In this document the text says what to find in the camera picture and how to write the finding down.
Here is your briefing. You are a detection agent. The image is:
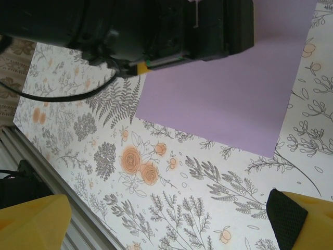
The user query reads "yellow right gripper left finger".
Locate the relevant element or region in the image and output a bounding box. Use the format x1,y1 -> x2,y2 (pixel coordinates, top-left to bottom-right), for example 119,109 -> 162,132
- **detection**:
0,194 -> 72,250

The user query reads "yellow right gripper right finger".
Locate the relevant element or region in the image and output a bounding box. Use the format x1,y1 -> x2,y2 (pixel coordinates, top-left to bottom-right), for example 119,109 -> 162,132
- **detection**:
266,187 -> 333,250

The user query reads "purple paper sheet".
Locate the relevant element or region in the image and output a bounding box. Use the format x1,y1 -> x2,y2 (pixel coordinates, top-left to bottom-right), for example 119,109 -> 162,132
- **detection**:
136,0 -> 318,158

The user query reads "floral patterned table cover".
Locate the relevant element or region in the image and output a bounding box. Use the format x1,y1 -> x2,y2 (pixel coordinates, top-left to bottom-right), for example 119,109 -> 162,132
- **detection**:
12,0 -> 333,250

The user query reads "thin black left gripper cable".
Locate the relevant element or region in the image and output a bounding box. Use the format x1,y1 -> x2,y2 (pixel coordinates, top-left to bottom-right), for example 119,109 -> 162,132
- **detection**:
0,66 -> 122,103

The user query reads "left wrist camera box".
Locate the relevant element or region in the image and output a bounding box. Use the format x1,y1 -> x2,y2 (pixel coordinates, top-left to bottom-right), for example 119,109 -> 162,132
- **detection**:
182,0 -> 255,63

